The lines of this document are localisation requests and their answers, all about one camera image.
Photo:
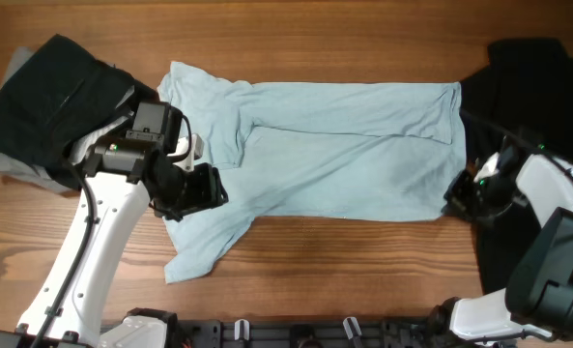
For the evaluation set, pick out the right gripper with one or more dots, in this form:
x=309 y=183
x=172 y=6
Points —
x=457 y=202

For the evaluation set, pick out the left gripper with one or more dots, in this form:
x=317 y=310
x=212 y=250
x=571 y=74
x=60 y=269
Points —
x=209 y=192

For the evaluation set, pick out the light blue t-shirt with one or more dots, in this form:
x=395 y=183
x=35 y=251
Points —
x=371 y=151

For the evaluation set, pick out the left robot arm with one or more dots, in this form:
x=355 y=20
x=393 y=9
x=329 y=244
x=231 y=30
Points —
x=123 y=178

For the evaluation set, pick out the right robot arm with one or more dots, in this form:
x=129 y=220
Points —
x=537 y=301

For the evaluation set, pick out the black shirt at right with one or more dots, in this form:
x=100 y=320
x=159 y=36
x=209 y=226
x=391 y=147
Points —
x=527 y=88

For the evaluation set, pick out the black folded garment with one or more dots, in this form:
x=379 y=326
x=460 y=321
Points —
x=59 y=95

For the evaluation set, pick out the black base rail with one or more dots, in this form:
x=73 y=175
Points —
x=346 y=333

